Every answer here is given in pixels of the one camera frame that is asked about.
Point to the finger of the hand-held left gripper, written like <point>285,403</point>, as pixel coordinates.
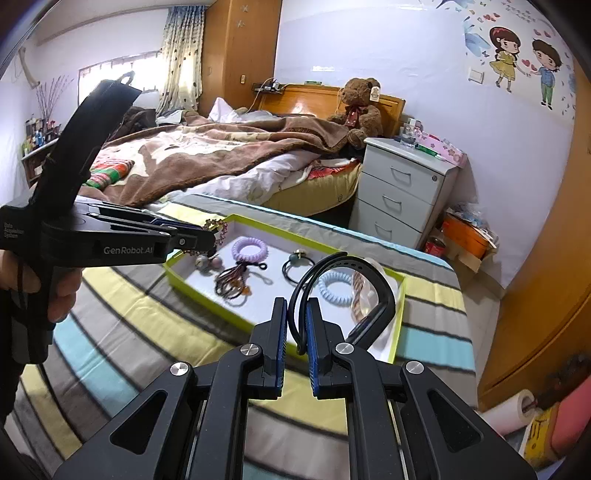
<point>138,216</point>
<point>198,240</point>

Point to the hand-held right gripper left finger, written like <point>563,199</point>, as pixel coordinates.
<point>277,355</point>

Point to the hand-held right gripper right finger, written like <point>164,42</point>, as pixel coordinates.
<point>314,355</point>

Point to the white tray with green rim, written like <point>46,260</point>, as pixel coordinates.
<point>258,314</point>

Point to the black headband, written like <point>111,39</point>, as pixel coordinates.
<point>369,272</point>

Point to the person's left hand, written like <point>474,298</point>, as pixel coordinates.
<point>64,295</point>

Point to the red green plaid cloth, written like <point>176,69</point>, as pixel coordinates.
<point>108,173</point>

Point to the brown fleece blanket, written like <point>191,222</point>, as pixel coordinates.
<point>207,157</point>

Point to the lilac floral duvet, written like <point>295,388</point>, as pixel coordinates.
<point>268,175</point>

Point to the striped tablecloth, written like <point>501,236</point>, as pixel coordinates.
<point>138,314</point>

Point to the wooden shelf with bottles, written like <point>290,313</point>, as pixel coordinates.
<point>39,147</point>

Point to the white pillow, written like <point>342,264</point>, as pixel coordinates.
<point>226,110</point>

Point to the yellow bed mattress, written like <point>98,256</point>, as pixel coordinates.
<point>323,194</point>

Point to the dried branches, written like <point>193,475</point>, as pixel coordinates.
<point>51,99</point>

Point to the window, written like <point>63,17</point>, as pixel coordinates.
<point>92,76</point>

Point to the red patterned cloth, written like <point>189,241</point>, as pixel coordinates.
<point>332,171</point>

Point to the cola bottle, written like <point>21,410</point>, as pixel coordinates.
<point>434,247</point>

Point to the dotted curtain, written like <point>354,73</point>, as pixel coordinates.
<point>182,60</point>

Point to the power strip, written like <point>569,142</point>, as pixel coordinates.
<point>268,86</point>

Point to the wooden headboard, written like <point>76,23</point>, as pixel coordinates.
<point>314,99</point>

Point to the cardboard box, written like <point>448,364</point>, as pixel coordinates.
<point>475,264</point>

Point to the white drawer nightstand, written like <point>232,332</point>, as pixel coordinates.
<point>397,184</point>

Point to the orange box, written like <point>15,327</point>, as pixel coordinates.
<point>466,237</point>

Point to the tall wooden cabinet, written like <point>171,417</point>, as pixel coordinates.
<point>240,46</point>

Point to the white paper roll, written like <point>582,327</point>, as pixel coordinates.
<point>503,415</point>

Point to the brown teddy bear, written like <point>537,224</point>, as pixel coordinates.
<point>362,115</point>

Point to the plastic bag of packets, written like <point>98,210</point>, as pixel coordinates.
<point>475,217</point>

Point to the green white tube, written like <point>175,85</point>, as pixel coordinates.
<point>427,148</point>

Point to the clear glass bottle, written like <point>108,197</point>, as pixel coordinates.
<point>411,131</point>

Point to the yellow printed bag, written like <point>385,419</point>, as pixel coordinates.
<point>540,436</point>

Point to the pink flowered box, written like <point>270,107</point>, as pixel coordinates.
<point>448,150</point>

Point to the pink foam roll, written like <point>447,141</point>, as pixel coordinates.
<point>570,429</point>

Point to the white wall socket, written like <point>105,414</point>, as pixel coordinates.
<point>476,75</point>

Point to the cartoon couple wall sticker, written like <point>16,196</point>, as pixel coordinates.
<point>505,50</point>

